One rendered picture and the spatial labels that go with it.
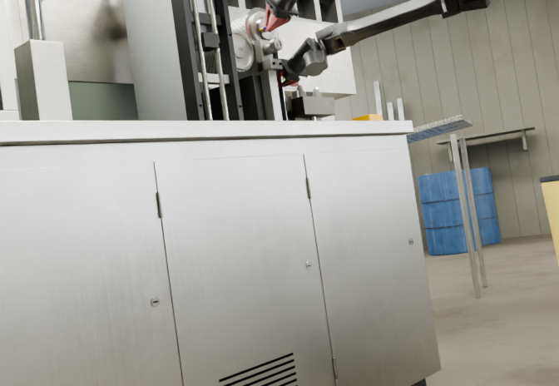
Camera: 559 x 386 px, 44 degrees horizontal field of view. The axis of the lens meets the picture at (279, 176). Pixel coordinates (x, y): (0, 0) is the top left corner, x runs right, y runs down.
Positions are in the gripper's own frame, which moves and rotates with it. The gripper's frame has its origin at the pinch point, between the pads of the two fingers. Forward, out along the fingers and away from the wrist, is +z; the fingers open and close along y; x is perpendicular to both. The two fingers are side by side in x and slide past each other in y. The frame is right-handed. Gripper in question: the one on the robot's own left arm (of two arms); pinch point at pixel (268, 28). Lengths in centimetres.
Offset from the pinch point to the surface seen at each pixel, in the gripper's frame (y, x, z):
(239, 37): -9.0, 0.6, 4.8
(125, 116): -31, 4, 42
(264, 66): -4.1, -9.9, 7.0
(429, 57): 576, 232, 165
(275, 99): -1.9, -19.0, 12.3
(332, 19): 88, 43, 19
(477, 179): 530, 71, 202
